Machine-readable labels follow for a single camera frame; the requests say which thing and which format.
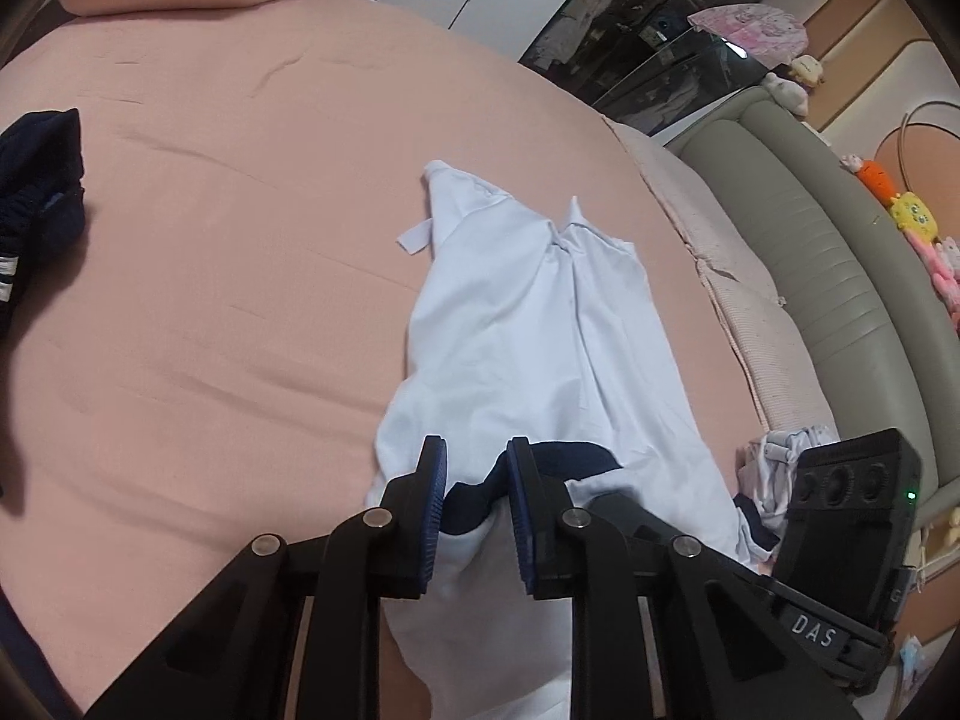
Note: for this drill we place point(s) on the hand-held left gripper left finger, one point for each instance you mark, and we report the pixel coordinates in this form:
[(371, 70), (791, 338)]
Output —
[(435, 510)]

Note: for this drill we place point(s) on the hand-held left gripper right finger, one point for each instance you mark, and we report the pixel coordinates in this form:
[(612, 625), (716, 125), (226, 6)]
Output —
[(521, 517)]

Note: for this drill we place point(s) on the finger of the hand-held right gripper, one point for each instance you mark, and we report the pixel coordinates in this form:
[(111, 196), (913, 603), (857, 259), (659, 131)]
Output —
[(622, 510)]

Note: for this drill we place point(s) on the white shirt with navy trim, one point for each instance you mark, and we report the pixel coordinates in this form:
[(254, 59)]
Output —
[(525, 330)]

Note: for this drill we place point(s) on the white printed garment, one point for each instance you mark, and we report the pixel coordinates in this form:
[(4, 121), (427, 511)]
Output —
[(772, 465)]

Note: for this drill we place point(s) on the pink pillow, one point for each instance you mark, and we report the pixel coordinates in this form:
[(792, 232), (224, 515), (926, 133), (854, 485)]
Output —
[(780, 367), (675, 195)]

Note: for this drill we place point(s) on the pink bunny plush toy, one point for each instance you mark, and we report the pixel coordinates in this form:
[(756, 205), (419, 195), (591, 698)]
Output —
[(943, 266)]

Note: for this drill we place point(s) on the grey padded headboard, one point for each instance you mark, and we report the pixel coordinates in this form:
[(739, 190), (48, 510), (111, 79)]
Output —
[(810, 255)]

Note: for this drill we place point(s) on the pink bed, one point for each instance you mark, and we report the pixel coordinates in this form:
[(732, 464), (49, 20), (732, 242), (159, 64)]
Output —
[(225, 277)]

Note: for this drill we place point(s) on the yellow square plush toy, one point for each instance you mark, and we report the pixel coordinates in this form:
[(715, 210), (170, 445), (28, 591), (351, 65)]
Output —
[(913, 214)]

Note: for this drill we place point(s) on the orange carrot plush toy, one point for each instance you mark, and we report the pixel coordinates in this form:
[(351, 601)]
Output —
[(876, 176)]

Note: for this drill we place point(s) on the thin dark hoop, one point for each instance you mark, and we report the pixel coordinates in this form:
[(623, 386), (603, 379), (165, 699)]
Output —
[(903, 141)]

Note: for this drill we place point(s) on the yellow and white plush toy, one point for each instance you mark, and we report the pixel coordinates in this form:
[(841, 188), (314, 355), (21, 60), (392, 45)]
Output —
[(806, 69)]

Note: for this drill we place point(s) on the white and black glass wardrobe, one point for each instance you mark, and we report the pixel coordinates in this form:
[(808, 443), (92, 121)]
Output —
[(637, 30)]

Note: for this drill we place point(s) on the navy blue pants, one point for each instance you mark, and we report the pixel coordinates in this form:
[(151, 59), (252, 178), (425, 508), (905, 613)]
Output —
[(37, 187)]

